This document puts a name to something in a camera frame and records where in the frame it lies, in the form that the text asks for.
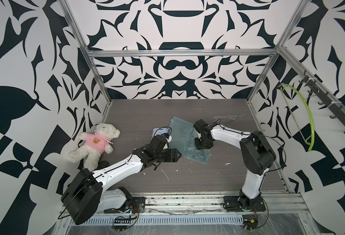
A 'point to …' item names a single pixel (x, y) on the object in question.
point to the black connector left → (122, 221)
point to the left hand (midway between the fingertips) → (176, 152)
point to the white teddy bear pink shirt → (95, 144)
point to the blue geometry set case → (159, 131)
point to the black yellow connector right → (250, 221)
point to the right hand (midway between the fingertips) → (199, 144)
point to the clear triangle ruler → (225, 119)
